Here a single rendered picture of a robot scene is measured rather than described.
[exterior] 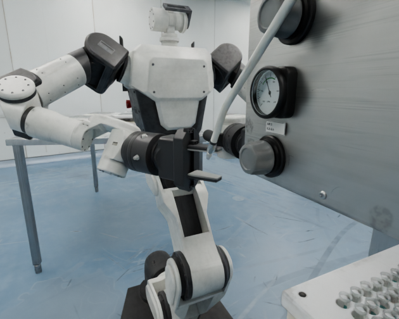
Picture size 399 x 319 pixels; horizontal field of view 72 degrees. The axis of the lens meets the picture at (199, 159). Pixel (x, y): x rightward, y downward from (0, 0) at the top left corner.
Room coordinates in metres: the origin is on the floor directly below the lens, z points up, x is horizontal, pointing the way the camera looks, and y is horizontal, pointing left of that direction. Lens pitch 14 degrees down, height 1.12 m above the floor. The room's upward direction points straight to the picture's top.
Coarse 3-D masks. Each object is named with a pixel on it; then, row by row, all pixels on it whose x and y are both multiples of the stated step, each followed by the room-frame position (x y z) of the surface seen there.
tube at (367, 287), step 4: (364, 280) 0.26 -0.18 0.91; (360, 284) 0.25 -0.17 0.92; (364, 284) 0.26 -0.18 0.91; (368, 284) 0.26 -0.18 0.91; (360, 288) 0.25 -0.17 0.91; (364, 288) 0.25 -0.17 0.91; (368, 288) 0.25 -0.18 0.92; (372, 288) 0.25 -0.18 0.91; (364, 292) 0.25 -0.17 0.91; (368, 292) 0.25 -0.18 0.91; (364, 296) 0.25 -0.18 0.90; (368, 296) 0.25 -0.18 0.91
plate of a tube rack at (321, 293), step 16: (368, 256) 0.32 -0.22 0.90; (384, 256) 0.32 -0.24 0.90; (336, 272) 0.29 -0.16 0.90; (352, 272) 0.29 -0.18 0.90; (368, 272) 0.29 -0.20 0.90; (304, 288) 0.26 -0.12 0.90; (320, 288) 0.26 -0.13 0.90; (336, 288) 0.26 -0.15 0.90; (384, 288) 0.26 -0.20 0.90; (288, 304) 0.24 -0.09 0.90; (304, 304) 0.23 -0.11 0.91; (320, 304) 0.23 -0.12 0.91; (336, 304) 0.23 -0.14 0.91; (352, 304) 0.23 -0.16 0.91
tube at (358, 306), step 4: (356, 304) 0.22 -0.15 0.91; (360, 304) 0.23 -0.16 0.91; (364, 304) 0.22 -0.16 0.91; (356, 308) 0.22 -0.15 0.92; (360, 308) 0.23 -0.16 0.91; (364, 308) 0.22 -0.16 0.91; (368, 308) 0.22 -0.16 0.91; (356, 312) 0.22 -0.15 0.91; (360, 312) 0.22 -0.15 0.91; (364, 312) 0.21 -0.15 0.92; (368, 312) 0.21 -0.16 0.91; (356, 316) 0.22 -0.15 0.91; (360, 316) 0.21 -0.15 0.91; (364, 316) 0.21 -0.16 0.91; (368, 316) 0.22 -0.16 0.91
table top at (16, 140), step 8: (16, 136) 1.57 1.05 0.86; (104, 136) 1.57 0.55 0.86; (200, 136) 1.58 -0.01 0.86; (8, 144) 1.47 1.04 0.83; (16, 144) 1.47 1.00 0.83; (24, 144) 1.48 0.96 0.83; (32, 144) 1.48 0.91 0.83; (40, 144) 1.48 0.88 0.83; (48, 144) 1.49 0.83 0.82; (56, 144) 1.49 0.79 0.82
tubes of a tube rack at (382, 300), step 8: (392, 288) 0.25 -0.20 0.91; (376, 296) 0.24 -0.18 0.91; (384, 296) 0.24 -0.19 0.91; (392, 296) 0.24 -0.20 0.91; (368, 304) 0.23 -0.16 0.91; (376, 304) 0.23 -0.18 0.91; (384, 304) 0.23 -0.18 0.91; (376, 312) 0.22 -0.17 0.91; (384, 312) 0.22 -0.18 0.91; (392, 312) 0.22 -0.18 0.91
